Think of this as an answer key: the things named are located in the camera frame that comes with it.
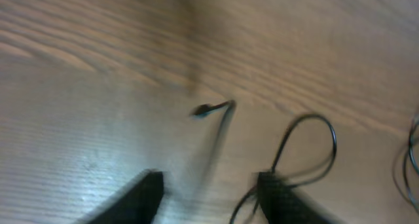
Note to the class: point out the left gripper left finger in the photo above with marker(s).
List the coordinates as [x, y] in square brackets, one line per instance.
[136, 203]

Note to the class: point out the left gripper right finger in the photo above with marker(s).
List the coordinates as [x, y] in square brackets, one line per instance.
[281, 205]

